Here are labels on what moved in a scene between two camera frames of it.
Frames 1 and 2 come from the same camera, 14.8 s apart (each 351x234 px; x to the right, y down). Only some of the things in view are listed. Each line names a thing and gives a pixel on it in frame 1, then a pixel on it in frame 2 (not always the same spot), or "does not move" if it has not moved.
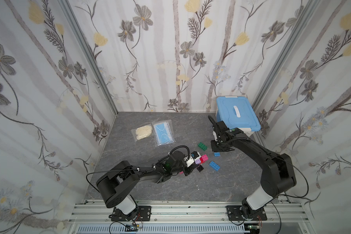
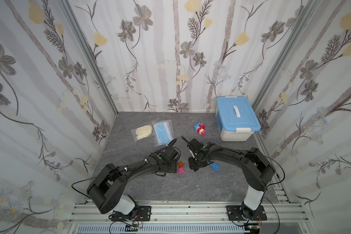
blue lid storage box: x=237 y=111 does not move
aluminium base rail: x=189 y=217 does not move
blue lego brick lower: x=214 y=165 does not move
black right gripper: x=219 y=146 -> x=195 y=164
